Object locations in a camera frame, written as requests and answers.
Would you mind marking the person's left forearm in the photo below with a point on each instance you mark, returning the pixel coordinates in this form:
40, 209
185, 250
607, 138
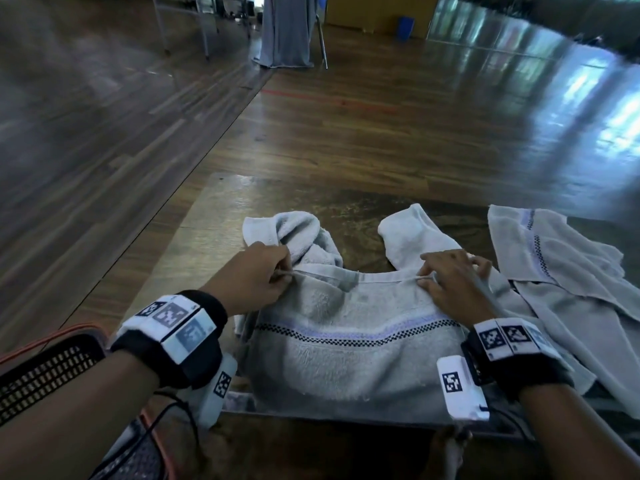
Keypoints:
65, 419

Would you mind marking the yellow wooden cabinet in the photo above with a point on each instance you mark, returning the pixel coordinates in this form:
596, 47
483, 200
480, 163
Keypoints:
380, 12

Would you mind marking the metal frame table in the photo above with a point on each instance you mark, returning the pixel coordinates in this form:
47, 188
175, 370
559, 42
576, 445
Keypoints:
200, 19

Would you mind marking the grey cloth cover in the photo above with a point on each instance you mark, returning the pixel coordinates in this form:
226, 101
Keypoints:
287, 29

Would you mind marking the person's right hand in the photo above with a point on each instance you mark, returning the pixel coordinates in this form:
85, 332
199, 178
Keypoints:
457, 289

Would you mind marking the person's right thumb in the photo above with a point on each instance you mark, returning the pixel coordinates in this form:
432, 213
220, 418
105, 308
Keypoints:
428, 280

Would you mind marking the person's left thumb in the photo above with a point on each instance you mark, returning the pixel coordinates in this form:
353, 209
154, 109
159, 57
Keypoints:
281, 285

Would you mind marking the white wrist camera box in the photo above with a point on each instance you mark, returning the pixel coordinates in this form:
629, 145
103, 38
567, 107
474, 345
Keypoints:
217, 389
462, 389

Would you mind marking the person's left hand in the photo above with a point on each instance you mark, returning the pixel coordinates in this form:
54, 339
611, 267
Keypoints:
245, 282

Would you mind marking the black and orange mesh basket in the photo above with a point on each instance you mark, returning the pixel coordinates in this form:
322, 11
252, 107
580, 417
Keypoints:
45, 369

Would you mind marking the grey towel with checkered stripe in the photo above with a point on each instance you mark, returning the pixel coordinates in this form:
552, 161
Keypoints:
350, 354
565, 274

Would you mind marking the black wristband with marker tags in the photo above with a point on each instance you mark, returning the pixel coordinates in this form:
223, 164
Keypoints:
170, 339
525, 359

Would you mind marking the blue bin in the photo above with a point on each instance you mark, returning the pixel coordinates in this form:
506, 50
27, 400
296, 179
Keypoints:
405, 27

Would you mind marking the person's right forearm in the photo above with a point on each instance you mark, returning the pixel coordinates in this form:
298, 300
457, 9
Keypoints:
580, 434

